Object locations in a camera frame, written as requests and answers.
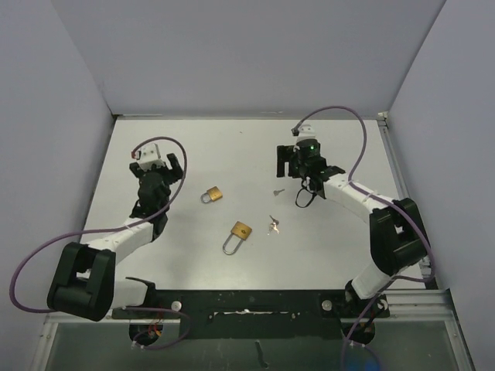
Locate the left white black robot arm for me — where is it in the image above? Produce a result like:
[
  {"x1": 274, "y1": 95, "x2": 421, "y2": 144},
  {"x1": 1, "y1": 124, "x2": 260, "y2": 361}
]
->
[{"x1": 47, "y1": 151, "x2": 184, "y2": 322}]

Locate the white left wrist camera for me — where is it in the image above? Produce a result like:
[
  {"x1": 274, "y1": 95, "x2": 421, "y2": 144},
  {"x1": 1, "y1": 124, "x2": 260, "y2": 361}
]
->
[{"x1": 131, "y1": 143, "x2": 164, "y2": 172}]

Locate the silver key bunch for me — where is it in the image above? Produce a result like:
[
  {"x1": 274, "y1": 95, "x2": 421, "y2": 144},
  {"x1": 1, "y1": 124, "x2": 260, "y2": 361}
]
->
[{"x1": 268, "y1": 215, "x2": 280, "y2": 235}]

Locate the large brass padlock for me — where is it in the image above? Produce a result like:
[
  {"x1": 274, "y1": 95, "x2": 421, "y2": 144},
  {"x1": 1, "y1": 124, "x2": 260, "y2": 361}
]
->
[{"x1": 222, "y1": 221, "x2": 252, "y2": 255}]

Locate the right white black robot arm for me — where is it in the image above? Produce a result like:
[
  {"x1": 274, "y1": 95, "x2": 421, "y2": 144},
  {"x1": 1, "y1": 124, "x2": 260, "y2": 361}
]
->
[{"x1": 276, "y1": 139, "x2": 427, "y2": 316}]

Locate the purple cable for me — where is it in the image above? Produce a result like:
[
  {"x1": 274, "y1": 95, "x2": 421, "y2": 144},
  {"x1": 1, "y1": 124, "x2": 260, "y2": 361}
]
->
[
  {"x1": 293, "y1": 105, "x2": 436, "y2": 371},
  {"x1": 9, "y1": 137, "x2": 193, "y2": 351}
]

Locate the small brass padlock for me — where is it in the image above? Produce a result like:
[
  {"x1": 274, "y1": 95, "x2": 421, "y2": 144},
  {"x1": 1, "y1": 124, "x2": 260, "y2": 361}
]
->
[{"x1": 200, "y1": 186, "x2": 223, "y2": 204}]

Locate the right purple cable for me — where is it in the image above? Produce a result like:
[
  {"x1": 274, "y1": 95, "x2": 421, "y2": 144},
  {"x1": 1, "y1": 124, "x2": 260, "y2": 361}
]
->
[{"x1": 293, "y1": 105, "x2": 436, "y2": 371}]

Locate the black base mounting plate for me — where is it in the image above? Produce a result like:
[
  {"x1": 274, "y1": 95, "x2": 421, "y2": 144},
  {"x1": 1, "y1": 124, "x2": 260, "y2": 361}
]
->
[{"x1": 112, "y1": 290, "x2": 390, "y2": 340}]

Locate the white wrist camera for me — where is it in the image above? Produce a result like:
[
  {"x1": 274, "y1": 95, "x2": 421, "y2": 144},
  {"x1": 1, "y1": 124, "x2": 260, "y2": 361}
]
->
[
  {"x1": 131, "y1": 143, "x2": 164, "y2": 172},
  {"x1": 291, "y1": 122, "x2": 318, "y2": 152}
]

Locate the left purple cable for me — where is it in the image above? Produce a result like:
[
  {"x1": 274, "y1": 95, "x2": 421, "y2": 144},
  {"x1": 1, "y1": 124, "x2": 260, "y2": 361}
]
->
[{"x1": 9, "y1": 137, "x2": 193, "y2": 351}]

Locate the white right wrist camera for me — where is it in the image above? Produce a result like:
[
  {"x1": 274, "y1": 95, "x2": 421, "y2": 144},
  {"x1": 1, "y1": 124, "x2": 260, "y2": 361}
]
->
[{"x1": 291, "y1": 122, "x2": 318, "y2": 152}]

